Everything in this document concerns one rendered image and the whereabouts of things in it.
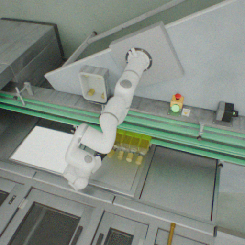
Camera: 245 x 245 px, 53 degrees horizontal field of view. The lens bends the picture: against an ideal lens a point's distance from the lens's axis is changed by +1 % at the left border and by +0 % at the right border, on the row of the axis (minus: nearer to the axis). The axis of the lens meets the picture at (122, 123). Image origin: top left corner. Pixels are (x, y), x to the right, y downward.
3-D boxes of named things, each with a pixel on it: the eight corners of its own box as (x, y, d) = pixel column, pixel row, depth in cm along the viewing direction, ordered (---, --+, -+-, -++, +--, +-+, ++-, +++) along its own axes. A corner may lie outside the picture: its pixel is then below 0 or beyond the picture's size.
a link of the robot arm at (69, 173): (95, 167, 119) (87, 180, 137) (75, 151, 121) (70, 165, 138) (84, 180, 115) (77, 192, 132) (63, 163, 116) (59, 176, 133)
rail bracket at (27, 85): (34, 90, 190) (17, 109, 176) (27, 72, 178) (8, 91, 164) (39, 91, 189) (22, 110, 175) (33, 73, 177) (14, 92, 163)
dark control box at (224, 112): (216, 110, 150) (215, 119, 145) (219, 100, 144) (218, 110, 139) (230, 113, 148) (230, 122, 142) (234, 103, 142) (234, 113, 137)
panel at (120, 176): (36, 126, 190) (9, 161, 169) (35, 124, 188) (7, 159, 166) (148, 154, 167) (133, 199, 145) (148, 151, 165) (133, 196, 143)
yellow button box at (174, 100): (172, 102, 157) (169, 109, 152) (173, 93, 151) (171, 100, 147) (183, 104, 155) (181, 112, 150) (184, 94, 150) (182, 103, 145)
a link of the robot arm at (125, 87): (141, 72, 123) (132, 93, 113) (137, 90, 134) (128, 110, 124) (123, 66, 124) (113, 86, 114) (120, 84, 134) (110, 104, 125)
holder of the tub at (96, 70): (90, 96, 179) (85, 103, 174) (84, 64, 159) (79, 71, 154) (112, 101, 175) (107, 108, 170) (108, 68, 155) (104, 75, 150)
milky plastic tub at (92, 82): (88, 91, 175) (83, 99, 170) (83, 64, 159) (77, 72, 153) (111, 95, 171) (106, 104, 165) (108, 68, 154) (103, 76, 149)
